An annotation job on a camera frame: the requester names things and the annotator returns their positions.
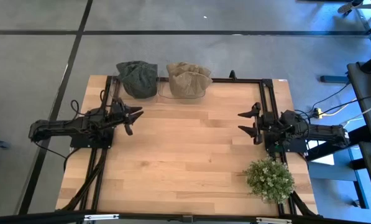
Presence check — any white sheet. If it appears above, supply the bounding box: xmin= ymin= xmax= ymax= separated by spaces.
xmin=300 ymin=126 xmax=336 ymax=166

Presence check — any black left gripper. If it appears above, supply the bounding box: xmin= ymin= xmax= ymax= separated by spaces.
xmin=109 ymin=97 xmax=145 ymax=137

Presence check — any clear plastic bin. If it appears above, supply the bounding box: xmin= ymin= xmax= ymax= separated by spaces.
xmin=156 ymin=72 xmax=206 ymax=101
xmin=110 ymin=73 xmax=160 ymax=102

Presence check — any grey desk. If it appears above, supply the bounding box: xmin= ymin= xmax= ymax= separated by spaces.
xmin=346 ymin=60 xmax=371 ymax=144

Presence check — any black aluminium table frame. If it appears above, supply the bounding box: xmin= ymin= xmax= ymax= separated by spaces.
xmin=60 ymin=74 xmax=319 ymax=218

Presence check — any blue desk foot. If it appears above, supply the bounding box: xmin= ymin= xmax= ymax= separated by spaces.
xmin=320 ymin=75 xmax=350 ymax=83

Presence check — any person's foot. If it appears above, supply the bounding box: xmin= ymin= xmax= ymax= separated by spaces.
xmin=337 ymin=0 xmax=365 ymax=15

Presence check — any green potted plant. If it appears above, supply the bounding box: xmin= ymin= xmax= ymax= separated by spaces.
xmin=245 ymin=157 xmax=296 ymax=205

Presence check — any black desk beam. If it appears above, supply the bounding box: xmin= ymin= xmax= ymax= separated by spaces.
xmin=305 ymin=125 xmax=371 ymax=162

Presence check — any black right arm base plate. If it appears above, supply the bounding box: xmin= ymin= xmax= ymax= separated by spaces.
xmin=264 ymin=136 xmax=309 ymax=154

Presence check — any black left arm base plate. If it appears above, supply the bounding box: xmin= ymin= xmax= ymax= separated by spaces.
xmin=70 ymin=124 xmax=115 ymax=149

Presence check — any black crossbar with silver brackets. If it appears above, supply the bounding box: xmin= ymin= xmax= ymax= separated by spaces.
xmin=0 ymin=210 xmax=371 ymax=224

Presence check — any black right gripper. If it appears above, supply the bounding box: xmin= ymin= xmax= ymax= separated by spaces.
xmin=237 ymin=101 xmax=281 ymax=146

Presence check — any blue desk frame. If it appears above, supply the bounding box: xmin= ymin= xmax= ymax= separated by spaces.
xmin=309 ymin=146 xmax=369 ymax=210

